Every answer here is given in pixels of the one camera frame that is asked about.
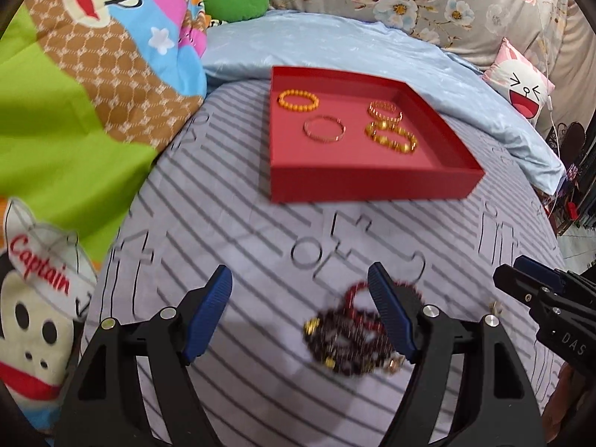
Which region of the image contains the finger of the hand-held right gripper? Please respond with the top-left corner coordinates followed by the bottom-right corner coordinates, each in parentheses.
top-left (494, 264), bottom-right (559, 312)
top-left (514, 255), bottom-right (567, 290)

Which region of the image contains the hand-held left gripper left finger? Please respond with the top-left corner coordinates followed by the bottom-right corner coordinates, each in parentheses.
top-left (56, 264), bottom-right (234, 447)

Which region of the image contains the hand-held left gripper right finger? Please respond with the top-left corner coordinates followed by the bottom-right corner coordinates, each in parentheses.
top-left (367, 261), bottom-right (545, 447)

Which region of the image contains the red bead bracelet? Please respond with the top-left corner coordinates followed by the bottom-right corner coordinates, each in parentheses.
top-left (345, 279), bottom-right (422, 331)

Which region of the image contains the dark bead bracelet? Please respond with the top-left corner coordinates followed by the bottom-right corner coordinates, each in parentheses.
top-left (302, 307), bottom-right (408, 377)

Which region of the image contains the red jewelry tray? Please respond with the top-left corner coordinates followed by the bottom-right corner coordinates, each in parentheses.
top-left (269, 66), bottom-right (486, 204)

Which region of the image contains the grey striped bedsheet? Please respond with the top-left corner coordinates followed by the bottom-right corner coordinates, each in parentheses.
top-left (79, 77), bottom-right (562, 447)

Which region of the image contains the black metal rack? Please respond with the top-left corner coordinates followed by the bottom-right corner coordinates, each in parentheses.
top-left (545, 121), bottom-right (590, 159)

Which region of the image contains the thin gold bangle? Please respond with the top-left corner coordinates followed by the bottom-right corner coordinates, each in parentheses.
top-left (302, 115), bottom-right (348, 145)

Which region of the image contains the pink rabbit cushion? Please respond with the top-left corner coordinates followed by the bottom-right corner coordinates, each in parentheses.
top-left (482, 37), bottom-right (557, 126)

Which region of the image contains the cartoon monkey blanket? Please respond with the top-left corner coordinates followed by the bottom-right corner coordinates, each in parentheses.
top-left (0, 0), bottom-right (208, 435)

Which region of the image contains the light blue quilt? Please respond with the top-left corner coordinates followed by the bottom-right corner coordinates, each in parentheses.
top-left (201, 8), bottom-right (566, 196)

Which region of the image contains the chunky gold bead bracelet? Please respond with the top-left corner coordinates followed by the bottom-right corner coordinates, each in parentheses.
top-left (364, 120), bottom-right (418, 155)

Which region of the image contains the white cable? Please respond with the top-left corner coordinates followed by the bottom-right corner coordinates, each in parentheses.
top-left (531, 0), bottom-right (558, 140)

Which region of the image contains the gold chain bracelet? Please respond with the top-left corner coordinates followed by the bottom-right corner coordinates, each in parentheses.
top-left (368, 100), bottom-right (403, 124)

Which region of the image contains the orange bead bracelet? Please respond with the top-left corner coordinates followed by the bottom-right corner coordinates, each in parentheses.
top-left (278, 89), bottom-right (320, 112)

